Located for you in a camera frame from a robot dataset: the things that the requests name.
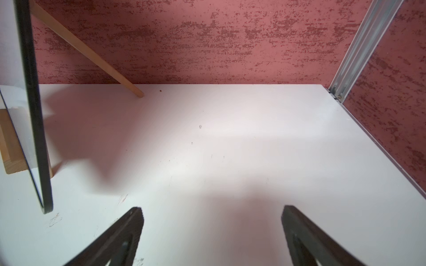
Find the white board black frame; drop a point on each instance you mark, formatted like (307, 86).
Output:
(21, 95)

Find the wooden board stand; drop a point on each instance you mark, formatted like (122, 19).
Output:
(12, 155)

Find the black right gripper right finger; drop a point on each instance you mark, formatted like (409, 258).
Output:
(309, 245)

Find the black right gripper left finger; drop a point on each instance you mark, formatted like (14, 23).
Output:
(117, 246)

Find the right aluminium corner post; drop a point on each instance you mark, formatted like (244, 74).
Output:
(374, 25)

